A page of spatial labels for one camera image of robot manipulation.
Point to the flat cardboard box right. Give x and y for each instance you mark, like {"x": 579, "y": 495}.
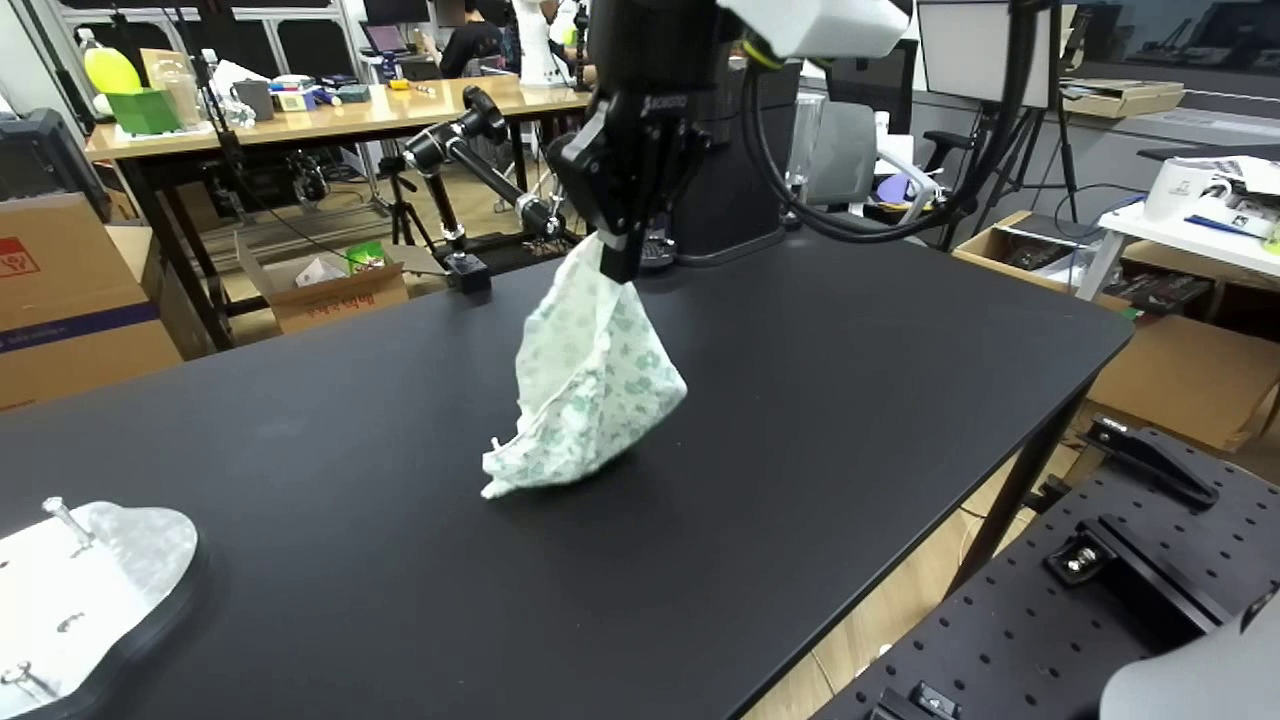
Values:
{"x": 1198, "y": 382}

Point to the black tripod stand right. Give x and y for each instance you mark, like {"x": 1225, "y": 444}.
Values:
{"x": 1024, "y": 48}

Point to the white dish rack tray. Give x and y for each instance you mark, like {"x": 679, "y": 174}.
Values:
{"x": 74, "y": 585}

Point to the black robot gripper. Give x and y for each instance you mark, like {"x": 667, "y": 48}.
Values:
{"x": 634, "y": 148}

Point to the wooden tray box right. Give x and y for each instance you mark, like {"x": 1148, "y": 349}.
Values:
{"x": 1037, "y": 248}

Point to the person in background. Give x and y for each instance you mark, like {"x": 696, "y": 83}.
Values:
{"x": 474, "y": 37}

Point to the white table right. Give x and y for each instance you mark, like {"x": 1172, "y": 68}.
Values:
{"x": 1221, "y": 210}

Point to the large cardboard box left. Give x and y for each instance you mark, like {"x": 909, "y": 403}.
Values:
{"x": 68, "y": 310}

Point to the white green patterned cloth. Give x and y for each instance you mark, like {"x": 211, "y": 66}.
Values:
{"x": 594, "y": 379}

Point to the yellow green object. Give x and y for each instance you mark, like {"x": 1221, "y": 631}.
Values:
{"x": 132, "y": 105}

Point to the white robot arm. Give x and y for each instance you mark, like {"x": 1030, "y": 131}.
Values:
{"x": 801, "y": 28}

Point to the wooden background desk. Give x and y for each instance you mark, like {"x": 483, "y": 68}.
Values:
{"x": 155, "y": 167}

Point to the black perforated breadboard plate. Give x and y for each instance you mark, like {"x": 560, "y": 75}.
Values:
{"x": 1118, "y": 569}

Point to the black clamp on breadboard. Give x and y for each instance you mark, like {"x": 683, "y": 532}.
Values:
{"x": 1152, "y": 461}

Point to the open cardboard box floor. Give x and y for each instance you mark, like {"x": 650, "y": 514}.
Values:
{"x": 335, "y": 287}

